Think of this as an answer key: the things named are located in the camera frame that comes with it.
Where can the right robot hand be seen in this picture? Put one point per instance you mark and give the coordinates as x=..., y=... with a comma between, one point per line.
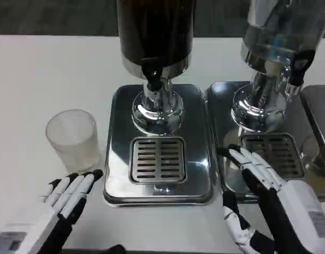
x=297, y=211

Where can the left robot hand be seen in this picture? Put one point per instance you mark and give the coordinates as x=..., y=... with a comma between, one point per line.
x=35, y=225

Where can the clear ribbed glass cup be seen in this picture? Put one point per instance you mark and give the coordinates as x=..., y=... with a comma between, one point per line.
x=72, y=143

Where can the steel base tray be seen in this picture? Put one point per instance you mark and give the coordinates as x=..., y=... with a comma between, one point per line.
x=318, y=111
x=220, y=119
x=196, y=132

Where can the black tap of clear dispenser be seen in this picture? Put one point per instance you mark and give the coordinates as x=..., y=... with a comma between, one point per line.
x=299, y=68

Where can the clear drink dispenser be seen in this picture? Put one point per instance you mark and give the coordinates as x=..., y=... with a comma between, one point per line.
x=270, y=39

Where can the black tap of dark dispenser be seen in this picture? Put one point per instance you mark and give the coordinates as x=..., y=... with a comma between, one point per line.
x=153, y=78

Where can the dark drink dispenser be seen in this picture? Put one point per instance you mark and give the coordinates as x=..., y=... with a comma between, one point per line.
x=154, y=31

